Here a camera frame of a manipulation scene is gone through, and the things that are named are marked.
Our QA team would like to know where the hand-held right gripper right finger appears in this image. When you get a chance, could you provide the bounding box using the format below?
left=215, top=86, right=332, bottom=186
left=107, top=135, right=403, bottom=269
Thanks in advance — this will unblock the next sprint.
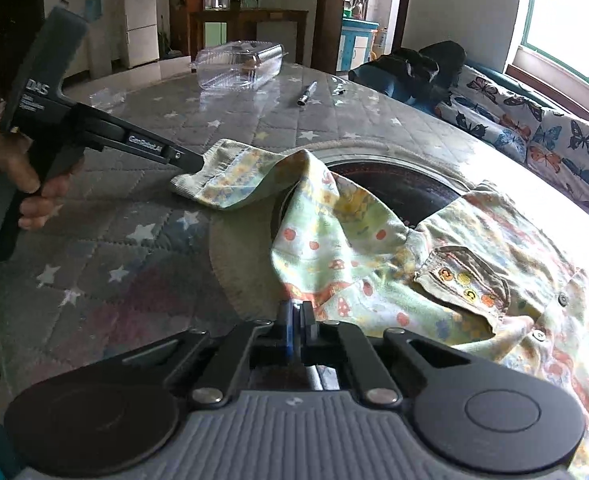
left=297, top=300, right=476, bottom=408

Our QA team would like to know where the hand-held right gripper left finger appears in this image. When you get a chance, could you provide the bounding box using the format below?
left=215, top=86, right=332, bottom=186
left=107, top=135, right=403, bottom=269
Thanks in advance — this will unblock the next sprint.
left=107, top=300, right=298, bottom=408

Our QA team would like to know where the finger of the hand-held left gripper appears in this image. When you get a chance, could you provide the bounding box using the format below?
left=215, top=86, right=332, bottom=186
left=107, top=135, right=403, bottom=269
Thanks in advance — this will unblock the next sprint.
left=94, top=119, right=206, bottom=173

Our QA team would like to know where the mushroom print children's shirt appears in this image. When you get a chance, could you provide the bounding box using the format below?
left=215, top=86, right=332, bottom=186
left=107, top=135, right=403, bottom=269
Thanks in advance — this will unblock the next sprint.
left=169, top=139, right=589, bottom=480

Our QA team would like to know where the person's left hand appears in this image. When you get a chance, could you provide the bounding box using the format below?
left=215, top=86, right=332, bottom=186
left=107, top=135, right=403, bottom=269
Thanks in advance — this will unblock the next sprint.
left=0, top=130, right=84, bottom=232

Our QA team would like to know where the crumpled clear plastic wrap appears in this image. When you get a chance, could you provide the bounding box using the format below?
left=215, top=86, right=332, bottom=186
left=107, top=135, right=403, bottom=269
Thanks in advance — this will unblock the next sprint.
left=88, top=87, right=126, bottom=109

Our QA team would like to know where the dark wooden door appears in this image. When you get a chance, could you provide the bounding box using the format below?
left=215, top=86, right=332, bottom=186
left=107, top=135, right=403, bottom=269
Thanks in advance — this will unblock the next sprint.
left=0, top=0, right=46, bottom=82

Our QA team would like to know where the clear plastic clamshell container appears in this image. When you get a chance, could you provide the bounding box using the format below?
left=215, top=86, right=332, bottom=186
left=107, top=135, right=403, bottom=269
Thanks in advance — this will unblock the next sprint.
left=190, top=41, right=288, bottom=92

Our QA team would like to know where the white refrigerator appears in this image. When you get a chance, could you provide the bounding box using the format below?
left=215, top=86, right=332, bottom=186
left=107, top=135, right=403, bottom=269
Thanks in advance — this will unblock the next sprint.
left=122, top=0, right=160, bottom=70

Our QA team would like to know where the dark wooden display cabinet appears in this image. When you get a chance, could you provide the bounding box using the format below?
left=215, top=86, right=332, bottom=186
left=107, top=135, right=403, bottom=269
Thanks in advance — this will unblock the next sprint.
left=187, top=0, right=309, bottom=64

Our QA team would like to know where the black marker pen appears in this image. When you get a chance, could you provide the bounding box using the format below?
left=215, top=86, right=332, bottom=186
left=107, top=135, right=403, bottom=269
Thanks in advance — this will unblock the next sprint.
left=297, top=81, right=319, bottom=107

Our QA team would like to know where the round black hotplate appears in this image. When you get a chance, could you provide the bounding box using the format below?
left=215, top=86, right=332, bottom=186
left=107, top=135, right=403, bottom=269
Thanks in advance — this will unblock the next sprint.
left=274, top=159, right=476, bottom=242

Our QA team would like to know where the blue and white small cabinet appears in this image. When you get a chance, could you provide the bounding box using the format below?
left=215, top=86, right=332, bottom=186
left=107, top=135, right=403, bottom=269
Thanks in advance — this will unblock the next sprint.
left=340, top=17, right=379, bottom=72

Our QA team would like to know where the dark clothing pile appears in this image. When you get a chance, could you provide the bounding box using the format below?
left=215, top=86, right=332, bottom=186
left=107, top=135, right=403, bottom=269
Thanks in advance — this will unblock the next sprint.
left=349, top=40, right=468, bottom=112

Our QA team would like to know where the butterfly print cushion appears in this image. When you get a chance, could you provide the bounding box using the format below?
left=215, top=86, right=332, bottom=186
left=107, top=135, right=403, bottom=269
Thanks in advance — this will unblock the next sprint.
left=436, top=65, right=589, bottom=214

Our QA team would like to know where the teal sofa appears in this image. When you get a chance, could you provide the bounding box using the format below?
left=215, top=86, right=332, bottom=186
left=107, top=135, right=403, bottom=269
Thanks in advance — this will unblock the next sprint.
left=349, top=59, right=589, bottom=133

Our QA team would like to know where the green framed window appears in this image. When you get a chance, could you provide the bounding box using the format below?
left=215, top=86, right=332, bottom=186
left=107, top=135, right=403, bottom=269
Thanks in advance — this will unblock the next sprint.
left=521, top=0, right=589, bottom=97

